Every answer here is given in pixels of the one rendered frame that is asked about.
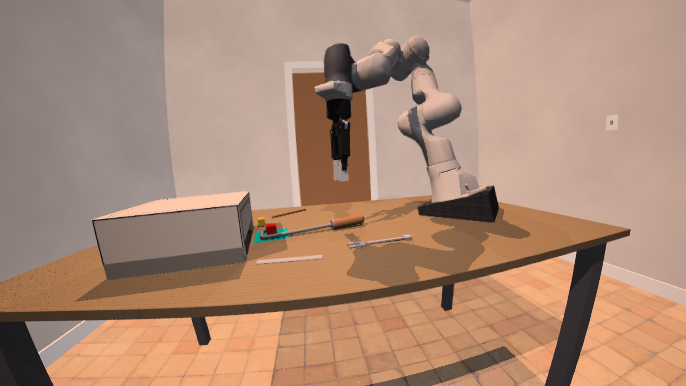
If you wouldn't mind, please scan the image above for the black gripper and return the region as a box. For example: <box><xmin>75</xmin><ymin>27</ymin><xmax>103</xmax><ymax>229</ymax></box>
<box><xmin>326</xmin><ymin>98</ymin><xmax>351</xmax><ymax>181</ymax></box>

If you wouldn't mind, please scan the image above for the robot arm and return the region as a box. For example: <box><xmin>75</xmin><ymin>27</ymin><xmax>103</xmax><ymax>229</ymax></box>
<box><xmin>315</xmin><ymin>36</ymin><xmax>486</xmax><ymax>202</ymax></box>

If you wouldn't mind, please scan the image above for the teal square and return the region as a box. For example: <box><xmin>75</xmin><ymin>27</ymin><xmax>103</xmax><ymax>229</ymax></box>
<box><xmin>254</xmin><ymin>229</ymin><xmax>290</xmax><ymax>243</ymax></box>

